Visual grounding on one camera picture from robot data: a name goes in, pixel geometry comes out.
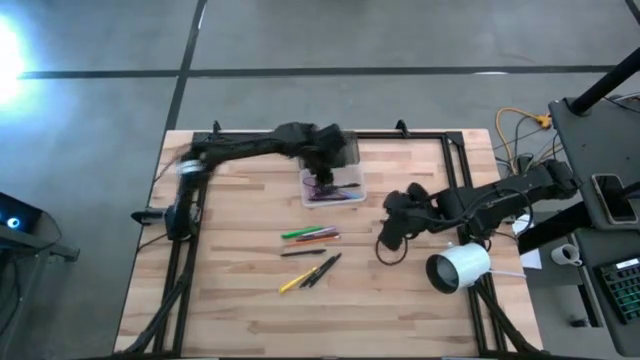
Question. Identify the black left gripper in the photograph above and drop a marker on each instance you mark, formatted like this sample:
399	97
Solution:
322	145

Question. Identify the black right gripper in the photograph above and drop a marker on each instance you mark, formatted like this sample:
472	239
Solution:
415	210

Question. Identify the light purple pen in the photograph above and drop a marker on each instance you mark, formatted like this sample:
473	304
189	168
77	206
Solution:
322	232

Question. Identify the green marker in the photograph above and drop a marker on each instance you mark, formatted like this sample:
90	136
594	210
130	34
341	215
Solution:
300	232

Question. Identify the orange pencil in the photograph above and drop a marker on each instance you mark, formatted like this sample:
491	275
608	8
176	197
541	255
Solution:
315	241

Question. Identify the black pen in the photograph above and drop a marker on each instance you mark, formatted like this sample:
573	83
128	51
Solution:
302	253
316	272
327	267

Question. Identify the yellow highlighter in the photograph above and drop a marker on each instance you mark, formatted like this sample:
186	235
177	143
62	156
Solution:
295	282

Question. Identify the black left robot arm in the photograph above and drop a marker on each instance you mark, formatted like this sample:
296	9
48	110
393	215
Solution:
240	147

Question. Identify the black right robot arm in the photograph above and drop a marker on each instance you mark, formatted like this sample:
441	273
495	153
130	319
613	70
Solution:
505	197

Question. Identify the clear plastic supply box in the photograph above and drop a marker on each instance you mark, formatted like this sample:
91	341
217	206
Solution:
345	200

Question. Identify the black table clamp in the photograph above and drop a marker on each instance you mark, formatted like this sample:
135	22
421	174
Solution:
401	126
216	126

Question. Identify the white paper sheet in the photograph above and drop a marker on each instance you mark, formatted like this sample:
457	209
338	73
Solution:
531	260

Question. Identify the white mug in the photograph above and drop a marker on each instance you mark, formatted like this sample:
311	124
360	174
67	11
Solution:
566	255

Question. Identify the grey side cart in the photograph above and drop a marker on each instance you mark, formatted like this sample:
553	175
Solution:
590	145

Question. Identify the black smartphone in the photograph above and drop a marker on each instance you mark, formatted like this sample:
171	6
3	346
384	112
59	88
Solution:
614	198

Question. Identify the black keyboard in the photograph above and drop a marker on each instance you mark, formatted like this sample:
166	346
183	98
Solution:
622	290

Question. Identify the black slanted pole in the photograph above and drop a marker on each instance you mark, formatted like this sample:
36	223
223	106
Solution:
605	82

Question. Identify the black stand with blue light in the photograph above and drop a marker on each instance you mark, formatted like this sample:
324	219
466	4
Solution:
25	235

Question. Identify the black aluminium table frame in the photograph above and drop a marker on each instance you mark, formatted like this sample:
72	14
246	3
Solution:
452	160

